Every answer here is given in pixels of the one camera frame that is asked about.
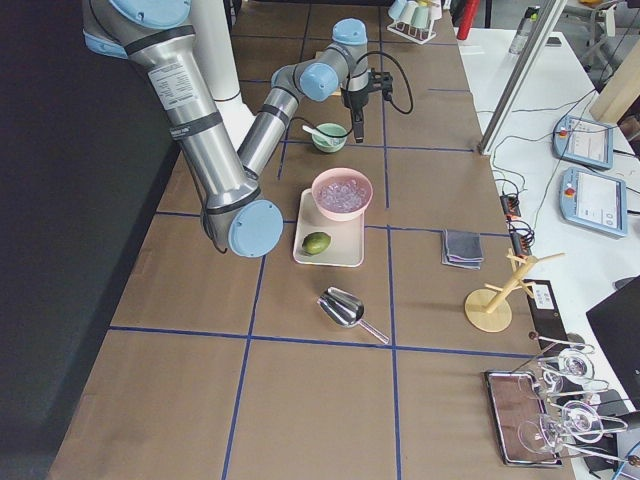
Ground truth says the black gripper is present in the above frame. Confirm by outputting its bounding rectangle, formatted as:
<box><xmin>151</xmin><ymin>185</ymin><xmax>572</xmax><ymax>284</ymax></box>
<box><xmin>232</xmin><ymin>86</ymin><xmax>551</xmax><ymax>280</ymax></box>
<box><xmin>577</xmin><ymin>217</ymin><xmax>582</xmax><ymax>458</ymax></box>
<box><xmin>342</xmin><ymin>69</ymin><xmax>393</xmax><ymax>143</ymax></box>

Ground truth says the white plastic spoon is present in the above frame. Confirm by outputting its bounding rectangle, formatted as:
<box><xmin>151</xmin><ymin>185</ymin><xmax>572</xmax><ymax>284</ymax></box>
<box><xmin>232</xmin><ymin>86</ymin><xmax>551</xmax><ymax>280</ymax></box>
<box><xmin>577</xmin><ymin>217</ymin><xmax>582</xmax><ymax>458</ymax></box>
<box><xmin>302</xmin><ymin>125</ymin><xmax>332</xmax><ymax>146</ymax></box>

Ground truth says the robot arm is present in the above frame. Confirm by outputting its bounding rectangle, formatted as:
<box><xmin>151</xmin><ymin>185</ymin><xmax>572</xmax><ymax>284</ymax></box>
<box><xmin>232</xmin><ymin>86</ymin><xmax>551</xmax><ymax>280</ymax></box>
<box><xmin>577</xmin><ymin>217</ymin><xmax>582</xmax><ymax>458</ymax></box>
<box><xmin>82</xmin><ymin>1</ymin><xmax>375</xmax><ymax>258</ymax></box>

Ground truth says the mint green bowl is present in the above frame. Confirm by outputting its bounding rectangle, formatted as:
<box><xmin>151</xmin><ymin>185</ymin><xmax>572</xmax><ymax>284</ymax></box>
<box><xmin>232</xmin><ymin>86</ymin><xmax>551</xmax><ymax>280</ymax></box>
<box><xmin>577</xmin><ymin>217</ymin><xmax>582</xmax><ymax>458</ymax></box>
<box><xmin>311</xmin><ymin>123</ymin><xmax>348</xmax><ymax>153</ymax></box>

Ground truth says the pink bowl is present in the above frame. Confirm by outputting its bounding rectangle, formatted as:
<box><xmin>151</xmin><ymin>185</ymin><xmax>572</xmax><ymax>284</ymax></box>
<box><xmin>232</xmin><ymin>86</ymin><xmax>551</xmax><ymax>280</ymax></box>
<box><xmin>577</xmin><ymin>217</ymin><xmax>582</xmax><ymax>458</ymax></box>
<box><xmin>311</xmin><ymin>167</ymin><xmax>373</xmax><ymax>221</ymax></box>

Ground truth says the steel ice scoop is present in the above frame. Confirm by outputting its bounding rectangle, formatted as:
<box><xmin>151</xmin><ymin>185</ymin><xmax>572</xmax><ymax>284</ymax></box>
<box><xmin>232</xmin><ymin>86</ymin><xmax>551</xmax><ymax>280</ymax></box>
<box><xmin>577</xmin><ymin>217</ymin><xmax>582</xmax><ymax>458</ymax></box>
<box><xmin>317</xmin><ymin>286</ymin><xmax>390</xmax><ymax>345</ymax></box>

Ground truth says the light blue cup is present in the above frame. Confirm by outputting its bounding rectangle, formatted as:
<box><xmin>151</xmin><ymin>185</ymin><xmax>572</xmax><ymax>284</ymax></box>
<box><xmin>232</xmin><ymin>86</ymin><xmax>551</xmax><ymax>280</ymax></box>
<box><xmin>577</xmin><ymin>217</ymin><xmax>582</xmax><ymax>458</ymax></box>
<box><xmin>388</xmin><ymin>0</ymin><xmax>407</xmax><ymax>21</ymax></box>

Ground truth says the white cup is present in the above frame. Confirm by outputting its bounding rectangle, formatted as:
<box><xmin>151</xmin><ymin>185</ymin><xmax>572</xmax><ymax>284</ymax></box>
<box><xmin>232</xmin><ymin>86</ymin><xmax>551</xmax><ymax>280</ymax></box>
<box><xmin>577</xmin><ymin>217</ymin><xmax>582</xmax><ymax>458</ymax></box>
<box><xmin>398</xmin><ymin>0</ymin><xmax>418</xmax><ymax>25</ymax></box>

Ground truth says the green cup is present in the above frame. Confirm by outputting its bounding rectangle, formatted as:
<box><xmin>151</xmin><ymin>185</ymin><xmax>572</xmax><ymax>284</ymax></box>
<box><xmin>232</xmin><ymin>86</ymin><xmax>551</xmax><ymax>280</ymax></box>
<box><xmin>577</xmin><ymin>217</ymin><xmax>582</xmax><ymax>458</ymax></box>
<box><xmin>410</xmin><ymin>4</ymin><xmax>430</xmax><ymax>30</ymax></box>

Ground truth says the beige plastic tray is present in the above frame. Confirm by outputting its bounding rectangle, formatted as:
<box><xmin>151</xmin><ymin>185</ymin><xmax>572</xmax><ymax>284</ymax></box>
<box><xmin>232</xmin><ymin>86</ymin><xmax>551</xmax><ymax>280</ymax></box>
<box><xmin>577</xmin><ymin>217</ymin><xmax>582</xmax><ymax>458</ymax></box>
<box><xmin>293</xmin><ymin>188</ymin><xmax>365</xmax><ymax>267</ymax></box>

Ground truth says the folded grey cloth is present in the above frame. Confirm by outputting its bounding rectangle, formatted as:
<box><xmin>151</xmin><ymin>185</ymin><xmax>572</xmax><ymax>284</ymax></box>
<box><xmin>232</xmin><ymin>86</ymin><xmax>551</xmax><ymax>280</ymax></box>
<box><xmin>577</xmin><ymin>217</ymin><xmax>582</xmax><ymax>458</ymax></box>
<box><xmin>441</xmin><ymin>230</ymin><xmax>484</xmax><ymax>270</ymax></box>

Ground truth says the far teach pendant tablet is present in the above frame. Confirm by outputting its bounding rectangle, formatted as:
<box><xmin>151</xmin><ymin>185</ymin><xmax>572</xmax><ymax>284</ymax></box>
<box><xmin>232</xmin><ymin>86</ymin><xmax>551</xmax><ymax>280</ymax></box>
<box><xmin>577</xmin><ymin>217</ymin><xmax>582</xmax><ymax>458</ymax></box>
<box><xmin>552</xmin><ymin>115</ymin><xmax>614</xmax><ymax>171</ymax></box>

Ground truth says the teach pendant tablet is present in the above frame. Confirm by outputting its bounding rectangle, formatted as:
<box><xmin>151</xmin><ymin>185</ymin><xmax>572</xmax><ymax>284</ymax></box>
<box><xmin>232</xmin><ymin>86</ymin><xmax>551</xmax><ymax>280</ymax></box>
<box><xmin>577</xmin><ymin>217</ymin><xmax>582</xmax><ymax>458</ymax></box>
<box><xmin>559</xmin><ymin>167</ymin><xmax>628</xmax><ymax>238</ymax></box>
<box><xmin>552</xmin><ymin>115</ymin><xmax>614</xmax><ymax>171</ymax></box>

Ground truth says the wooden mug tree stand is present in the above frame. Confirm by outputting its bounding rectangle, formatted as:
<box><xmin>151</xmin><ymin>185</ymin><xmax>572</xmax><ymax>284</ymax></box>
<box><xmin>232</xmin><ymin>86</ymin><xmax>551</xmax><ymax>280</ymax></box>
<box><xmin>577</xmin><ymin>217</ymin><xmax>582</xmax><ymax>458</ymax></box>
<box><xmin>464</xmin><ymin>248</ymin><xmax>565</xmax><ymax>333</ymax></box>

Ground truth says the near teach pendant tablet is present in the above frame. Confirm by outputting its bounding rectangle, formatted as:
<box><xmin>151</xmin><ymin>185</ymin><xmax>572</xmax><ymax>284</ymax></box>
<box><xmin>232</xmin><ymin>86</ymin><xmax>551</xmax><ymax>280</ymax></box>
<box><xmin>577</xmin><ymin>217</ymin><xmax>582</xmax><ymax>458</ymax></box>
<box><xmin>559</xmin><ymin>167</ymin><xmax>628</xmax><ymax>238</ymax></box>

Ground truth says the metal tray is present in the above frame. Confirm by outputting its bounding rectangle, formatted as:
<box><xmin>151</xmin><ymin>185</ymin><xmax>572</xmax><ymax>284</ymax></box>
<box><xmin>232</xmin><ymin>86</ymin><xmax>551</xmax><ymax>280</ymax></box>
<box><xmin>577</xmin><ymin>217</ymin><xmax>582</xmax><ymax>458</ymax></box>
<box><xmin>484</xmin><ymin>370</ymin><xmax>562</xmax><ymax>468</ymax></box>

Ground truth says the wine glass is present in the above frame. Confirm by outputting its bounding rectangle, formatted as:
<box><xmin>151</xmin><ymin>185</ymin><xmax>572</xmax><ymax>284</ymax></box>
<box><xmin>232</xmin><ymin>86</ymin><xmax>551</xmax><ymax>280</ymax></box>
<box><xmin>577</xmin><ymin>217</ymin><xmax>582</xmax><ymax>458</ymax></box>
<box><xmin>517</xmin><ymin>400</ymin><xmax>628</xmax><ymax>454</ymax></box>
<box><xmin>512</xmin><ymin>345</ymin><xmax>608</xmax><ymax>400</ymax></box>

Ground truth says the white wire cup rack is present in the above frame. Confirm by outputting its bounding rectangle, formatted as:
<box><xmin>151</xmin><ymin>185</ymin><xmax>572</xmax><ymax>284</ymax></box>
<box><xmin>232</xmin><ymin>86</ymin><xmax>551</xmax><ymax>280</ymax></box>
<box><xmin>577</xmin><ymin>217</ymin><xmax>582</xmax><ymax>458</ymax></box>
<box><xmin>387</xmin><ymin>17</ymin><xmax>436</xmax><ymax>45</ymax></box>

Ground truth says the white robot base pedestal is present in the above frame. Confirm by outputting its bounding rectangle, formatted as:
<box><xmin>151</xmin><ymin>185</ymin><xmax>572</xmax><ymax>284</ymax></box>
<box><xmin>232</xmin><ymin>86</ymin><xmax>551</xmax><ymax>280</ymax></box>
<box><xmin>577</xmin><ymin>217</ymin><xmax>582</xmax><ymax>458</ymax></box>
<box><xmin>190</xmin><ymin>0</ymin><xmax>255</xmax><ymax>148</ymax></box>

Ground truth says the aluminium frame post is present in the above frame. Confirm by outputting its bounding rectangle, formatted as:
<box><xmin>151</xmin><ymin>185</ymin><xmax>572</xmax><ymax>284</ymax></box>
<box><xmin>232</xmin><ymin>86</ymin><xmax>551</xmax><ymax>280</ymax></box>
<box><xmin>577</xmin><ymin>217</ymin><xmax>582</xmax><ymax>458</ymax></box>
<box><xmin>478</xmin><ymin>0</ymin><xmax>567</xmax><ymax>155</ymax></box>

